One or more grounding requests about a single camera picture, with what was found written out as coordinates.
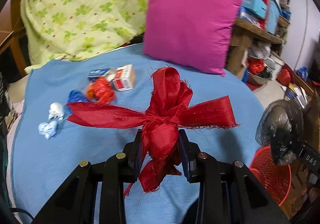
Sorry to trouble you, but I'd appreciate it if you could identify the light blue tissue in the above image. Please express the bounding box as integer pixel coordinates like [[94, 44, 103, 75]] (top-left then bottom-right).
[[38, 121, 57, 139]]

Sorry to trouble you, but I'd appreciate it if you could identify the white paper ball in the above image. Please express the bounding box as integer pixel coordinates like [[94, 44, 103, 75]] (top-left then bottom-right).
[[48, 102, 65, 121]]

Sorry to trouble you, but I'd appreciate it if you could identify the red ribbon bow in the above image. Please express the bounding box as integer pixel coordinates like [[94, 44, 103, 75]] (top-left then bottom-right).
[[67, 67, 237, 193]]

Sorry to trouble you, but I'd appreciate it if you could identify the blue plastic bag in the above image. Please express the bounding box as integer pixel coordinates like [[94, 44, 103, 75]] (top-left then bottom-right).
[[64, 90, 90, 116]]

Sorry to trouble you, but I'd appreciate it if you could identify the red plastic bag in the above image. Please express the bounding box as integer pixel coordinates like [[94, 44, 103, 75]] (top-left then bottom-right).
[[85, 77, 116, 104]]

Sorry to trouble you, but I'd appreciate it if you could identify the red white medicine box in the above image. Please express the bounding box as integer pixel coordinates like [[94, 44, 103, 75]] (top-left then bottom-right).
[[112, 64, 136, 91]]

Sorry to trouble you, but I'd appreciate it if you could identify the blue toothpaste box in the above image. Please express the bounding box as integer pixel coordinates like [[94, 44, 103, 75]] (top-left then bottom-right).
[[87, 68, 116, 82]]

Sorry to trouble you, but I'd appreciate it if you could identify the red plastic trash basket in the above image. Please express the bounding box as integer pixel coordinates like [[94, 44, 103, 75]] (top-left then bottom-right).
[[249, 146, 292, 206]]

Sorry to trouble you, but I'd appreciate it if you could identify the metal basin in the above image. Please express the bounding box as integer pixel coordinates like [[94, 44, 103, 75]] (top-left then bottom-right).
[[247, 72, 272, 86]]

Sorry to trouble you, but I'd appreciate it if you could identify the blue bed sheet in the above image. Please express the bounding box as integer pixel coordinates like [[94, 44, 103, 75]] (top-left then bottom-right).
[[10, 44, 264, 216]]

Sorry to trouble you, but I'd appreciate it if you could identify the wooden shelf unit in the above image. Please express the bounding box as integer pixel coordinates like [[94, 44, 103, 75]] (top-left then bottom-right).
[[226, 18, 284, 79]]

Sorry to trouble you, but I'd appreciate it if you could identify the magenta pillow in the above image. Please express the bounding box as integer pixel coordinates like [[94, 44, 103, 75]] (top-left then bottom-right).
[[143, 0, 242, 76]]

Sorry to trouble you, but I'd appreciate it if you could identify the green clover quilt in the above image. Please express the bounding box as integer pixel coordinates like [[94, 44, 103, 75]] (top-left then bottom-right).
[[20, 0, 148, 71]]

